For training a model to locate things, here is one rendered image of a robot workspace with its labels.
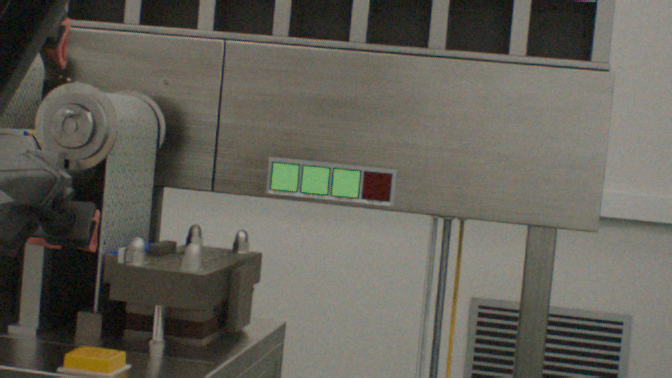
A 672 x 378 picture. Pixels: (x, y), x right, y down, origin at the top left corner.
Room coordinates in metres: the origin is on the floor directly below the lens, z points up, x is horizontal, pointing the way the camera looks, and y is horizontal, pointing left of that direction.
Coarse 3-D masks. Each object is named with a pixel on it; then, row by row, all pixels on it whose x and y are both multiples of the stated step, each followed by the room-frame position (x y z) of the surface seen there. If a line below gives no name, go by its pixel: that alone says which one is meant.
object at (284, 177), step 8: (280, 168) 2.17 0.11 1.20; (288, 168) 2.17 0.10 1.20; (296, 168) 2.16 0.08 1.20; (272, 176) 2.17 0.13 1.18; (280, 176) 2.17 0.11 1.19; (288, 176) 2.17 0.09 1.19; (296, 176) 2.16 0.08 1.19; (272, 184) 2.17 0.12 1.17; (280, 184) 2.17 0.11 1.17; (288, 184) 2.17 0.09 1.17; (296, 184) 2.16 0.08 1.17
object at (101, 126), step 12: (60, 96) 1.90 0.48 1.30; (72, 96) 1.89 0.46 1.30; (84, 96) 1.89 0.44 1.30; (48, 108) 1.90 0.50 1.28; (96, 108) 1.89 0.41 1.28; (48, 120) 1.90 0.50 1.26; (96, 120) 1.89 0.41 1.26; (48, 132) 1.90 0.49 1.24; (96, 132) 1.89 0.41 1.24; (48, 144) 1.90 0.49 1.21; (96, 144) 1.89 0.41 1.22; (72, 156) 1.89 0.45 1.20; (84, 156) 1.89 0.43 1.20
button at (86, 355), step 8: (72, 352) 1.63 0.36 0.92; (80, 352) 1.63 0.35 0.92; (88, 352) 1.64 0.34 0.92; (96, 352) 1.64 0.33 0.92; (104, 352) 1.65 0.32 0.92; (112, 352) 1.65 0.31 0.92; (120, 352) 1.66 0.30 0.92; (64, 360) 1.62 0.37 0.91; (72, 360) 1.61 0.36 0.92; (80, 360) 1.61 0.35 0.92; (88, 360) 1.61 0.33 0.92; (96, 360) 1.61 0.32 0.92; (104, 360) 1.61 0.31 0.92; (112, 360) 1.62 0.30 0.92; (120, 360) 1.65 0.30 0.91; (72, 368) 1.61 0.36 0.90; (80, 368) 1.61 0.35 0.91; (88, 368) 1.61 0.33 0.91; (96, 368) 1.61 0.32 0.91; (104, 368) 1.61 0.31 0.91; (112, 368) 1.62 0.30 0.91
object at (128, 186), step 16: (112, 160) 1.91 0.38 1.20; (128, 160) 1.99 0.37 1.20; (144, 160) 2.07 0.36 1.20; (112, 176) 1.92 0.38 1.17; (128, 176) 1.99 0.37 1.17; (144, 176) 2.08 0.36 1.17; (112, 192) 1.92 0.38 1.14; (128, 192) 2.00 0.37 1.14; (144, 192) 2.09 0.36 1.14; (112, 208) 1.93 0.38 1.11; (128, 208) 2.01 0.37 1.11; (144, 208) 2.09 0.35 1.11; (112, 224) 1.94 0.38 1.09; (128, 224) 2.02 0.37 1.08; (144, 224) 2.10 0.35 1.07; (112, 240) 1.94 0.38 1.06; (128, 240) 2.02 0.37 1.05; (144, 240) 2.11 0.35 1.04
